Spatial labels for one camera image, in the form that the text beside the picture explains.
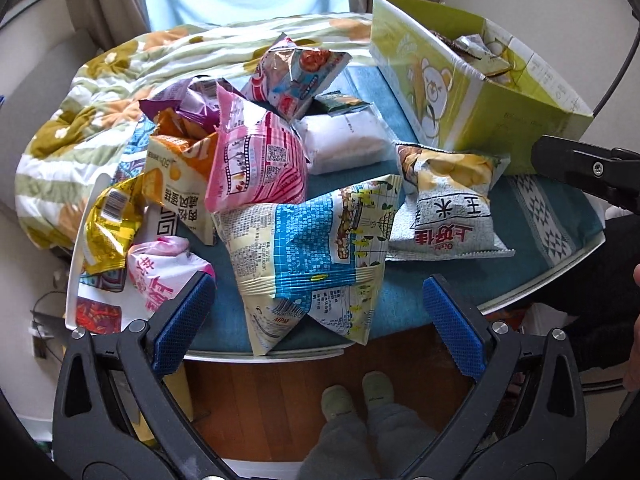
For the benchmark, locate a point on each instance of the person's left leg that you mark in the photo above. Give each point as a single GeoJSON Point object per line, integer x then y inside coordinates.
{"type": "Point", "coordinates": [335, 445]}

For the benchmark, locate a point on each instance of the white corn snack packet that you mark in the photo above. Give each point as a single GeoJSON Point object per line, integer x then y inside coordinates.
{"type": "Point", "coordinates": [450, 210]}

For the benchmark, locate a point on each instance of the person's right hand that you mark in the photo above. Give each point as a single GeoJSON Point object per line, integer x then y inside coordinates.
{"type": "Point", "coordinates": [635, 355]}

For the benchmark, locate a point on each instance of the silver snack packet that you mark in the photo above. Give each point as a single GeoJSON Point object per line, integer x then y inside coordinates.
{"type": "Point", "coordinates": [480, 52]}

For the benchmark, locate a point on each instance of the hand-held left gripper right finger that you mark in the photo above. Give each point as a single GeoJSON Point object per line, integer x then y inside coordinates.
{"type": "Point", "coordinates": [452, 330]}

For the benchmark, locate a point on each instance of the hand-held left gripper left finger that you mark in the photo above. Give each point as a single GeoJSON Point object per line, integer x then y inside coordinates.
{"type": "Point", "coordinates": [182, 325]}

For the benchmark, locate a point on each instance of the pink and white snack packet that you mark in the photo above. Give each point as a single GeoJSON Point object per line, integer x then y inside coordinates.
{"type": "Point", "coordinates": [160, 265]}

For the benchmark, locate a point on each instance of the purple snack packet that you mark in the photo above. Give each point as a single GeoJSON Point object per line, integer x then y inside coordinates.
{"type": "Point", "coordinates": [185, 100]}

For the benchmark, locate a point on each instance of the pink striped snack packet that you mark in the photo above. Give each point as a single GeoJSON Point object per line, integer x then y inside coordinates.
{"type": "Point", "coordinates": [255, 160]}

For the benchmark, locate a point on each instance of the gold foil snack packet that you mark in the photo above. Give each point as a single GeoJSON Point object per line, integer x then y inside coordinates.
{"type": "Point", "coordinates": [110, 220]}

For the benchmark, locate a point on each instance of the orange and cream cake packet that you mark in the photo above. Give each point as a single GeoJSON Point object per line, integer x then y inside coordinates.
{"type": "Point", "coordinates": [175, 170]}

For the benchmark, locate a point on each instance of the yellow box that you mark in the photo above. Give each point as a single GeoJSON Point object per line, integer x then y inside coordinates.
{"type": "Point", "coordinates": [177, 395]}

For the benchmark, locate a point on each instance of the small green packet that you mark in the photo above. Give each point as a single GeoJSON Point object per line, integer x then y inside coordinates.
{"type": "Point", "coordinates": [340, 101]}

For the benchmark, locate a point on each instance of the green cardboard box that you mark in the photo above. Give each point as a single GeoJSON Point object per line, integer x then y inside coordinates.
{"type": "Point", "coordinates": [450, 90]}

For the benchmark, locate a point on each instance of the grey headboard panel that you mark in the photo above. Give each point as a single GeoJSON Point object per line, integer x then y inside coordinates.
{"type": "Point", "coordinates": [45, 75]}

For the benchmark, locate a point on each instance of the pale green slipper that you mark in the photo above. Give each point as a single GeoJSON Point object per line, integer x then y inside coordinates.
{"type": "Point", "coordinates": [377, 389]}
{"type": "Point", "coordinates": [337, 402]}

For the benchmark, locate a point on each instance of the person's leg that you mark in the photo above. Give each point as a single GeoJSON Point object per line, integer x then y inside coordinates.
{"type": "Point", "coordinates": [400, 435]}
{"type": "Point", "coordinates": [335, 445]}

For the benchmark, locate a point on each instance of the red and white cracker packet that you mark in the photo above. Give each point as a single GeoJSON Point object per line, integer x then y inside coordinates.
{"type": "Point", "coordinates": [295, 75]}

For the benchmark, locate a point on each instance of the floral striped blanket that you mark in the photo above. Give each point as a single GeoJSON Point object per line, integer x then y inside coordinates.
{"type": "Point", "coordinates": [100, 90]}

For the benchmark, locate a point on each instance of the blue and cream snack packet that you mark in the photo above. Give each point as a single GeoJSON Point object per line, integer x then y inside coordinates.
{"type": "Point", "coordinates": [300, 250]}

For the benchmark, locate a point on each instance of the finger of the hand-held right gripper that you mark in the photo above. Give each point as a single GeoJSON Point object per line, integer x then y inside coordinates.
{"type": "Point", "coordinates": [590, 167]}

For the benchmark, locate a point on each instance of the person's right leg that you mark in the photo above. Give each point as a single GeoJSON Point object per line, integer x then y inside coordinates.
{"type": "Point", "coordinates": [400, 435]}

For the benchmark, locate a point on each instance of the white translucent packet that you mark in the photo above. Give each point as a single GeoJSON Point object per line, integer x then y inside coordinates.
{"type": "Point", "coordinates": [345, 135]}

